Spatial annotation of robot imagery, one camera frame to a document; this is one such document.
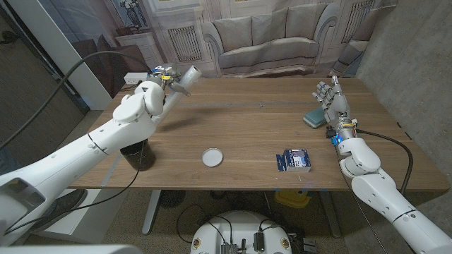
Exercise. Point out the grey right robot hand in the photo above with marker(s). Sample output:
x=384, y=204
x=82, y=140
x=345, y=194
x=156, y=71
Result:
x=337, y=106

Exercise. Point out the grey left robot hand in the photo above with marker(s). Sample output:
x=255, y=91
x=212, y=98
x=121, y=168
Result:
x=169, y=75

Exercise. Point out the clear plastic wrap roll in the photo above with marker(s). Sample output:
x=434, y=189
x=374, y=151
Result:
x=189, y=79

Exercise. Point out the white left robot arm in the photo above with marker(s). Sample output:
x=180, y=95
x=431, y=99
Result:
x=70, y=162

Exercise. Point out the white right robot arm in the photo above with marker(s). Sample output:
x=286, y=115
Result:
x=378, y=190

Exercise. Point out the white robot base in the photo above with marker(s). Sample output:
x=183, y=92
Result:
x=240, y=225

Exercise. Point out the blue and white package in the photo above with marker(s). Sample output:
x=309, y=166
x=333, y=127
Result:
x=295, y=160

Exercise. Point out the black cup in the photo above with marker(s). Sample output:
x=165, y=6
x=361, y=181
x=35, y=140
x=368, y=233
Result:
x=141, y=162

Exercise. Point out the white jar lid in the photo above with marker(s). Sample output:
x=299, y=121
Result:
x=212, y=157

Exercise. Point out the teal sponge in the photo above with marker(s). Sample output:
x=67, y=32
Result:
x=314, y=119

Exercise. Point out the white power strip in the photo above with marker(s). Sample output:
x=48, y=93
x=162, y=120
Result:
x=134, y=78

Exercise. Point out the printed living room backdrop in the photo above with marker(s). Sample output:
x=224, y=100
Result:
x=268, y=35

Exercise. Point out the yellow object under table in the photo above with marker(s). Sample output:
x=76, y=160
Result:
x=292, y=199

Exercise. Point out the grey table leg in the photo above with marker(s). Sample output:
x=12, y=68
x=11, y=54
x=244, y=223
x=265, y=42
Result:
x=330, y=215

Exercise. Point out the white pillar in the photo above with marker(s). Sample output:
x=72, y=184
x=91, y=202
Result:
x=60, y=42

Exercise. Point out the black round floor fan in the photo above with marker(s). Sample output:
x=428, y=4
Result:
x=172, y=198

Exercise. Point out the white table leg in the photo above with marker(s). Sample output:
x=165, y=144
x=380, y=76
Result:
x=151, y=211

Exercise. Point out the grey shoe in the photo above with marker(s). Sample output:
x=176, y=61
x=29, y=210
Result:
x=63, y=204

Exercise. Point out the white robot torso edge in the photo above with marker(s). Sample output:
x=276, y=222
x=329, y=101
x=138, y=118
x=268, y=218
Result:
x=70, y=249

